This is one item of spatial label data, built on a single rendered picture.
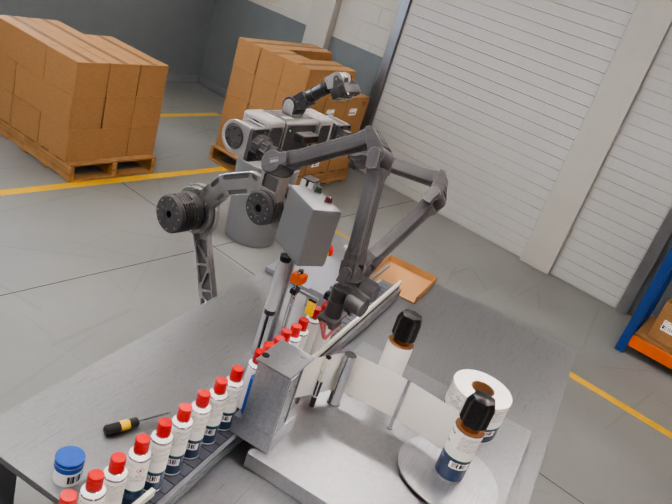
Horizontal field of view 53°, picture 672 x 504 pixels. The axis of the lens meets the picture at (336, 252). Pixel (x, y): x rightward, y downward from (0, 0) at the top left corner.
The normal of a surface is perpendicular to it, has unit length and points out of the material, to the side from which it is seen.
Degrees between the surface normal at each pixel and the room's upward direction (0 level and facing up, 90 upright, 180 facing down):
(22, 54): 90
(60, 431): 0
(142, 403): 0
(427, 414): 90
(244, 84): 90
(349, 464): 0
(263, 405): 90
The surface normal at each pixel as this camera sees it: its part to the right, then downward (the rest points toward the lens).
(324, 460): 0.29, -0.87
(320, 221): 0.45, 0.50
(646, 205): -0.59, 0.18
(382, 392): -0.37, 0.29
